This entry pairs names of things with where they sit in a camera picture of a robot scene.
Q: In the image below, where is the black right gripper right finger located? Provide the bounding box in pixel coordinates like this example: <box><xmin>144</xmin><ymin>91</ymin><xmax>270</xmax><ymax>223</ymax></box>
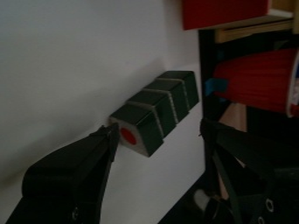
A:
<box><xmin>200</xmin><ymin>117</ymin><xmax>299</xmax><ymax>224</ymax></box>

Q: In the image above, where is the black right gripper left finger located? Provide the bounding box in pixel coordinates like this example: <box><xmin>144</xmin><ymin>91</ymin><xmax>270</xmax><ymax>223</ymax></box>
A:
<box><xmin>4</xmin><ymin>123</ymin><xmax>120</xmax><ymax>224</ymax></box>

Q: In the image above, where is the green toy sushi roll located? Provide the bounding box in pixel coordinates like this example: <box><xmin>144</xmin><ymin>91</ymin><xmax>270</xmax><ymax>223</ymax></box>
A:
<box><xmin>107</xmin><ymin>70</ymin><xmax>202</xmax><ymax>158</ymax></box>

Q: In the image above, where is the red plate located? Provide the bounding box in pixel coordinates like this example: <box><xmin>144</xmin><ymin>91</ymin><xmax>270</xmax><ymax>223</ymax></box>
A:
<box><xmin>182</xmin><ymin>0</ymin><xmax>271</xmax><ymax>32</ymax></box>

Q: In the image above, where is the red ribbed plastic cup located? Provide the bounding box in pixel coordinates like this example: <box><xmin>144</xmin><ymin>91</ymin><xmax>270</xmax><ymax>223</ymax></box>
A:
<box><xmin>212</xmin><ymin>47</ymin><xmax>299</xmax><ymax>118</ymax></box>

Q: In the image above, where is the light wooden block with slot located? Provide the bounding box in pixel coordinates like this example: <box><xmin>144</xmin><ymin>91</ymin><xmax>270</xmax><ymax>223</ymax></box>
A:
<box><xmin>214</xmin><ymin>0</ymin><xmax>299</xmax><ymax>45</ymax></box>

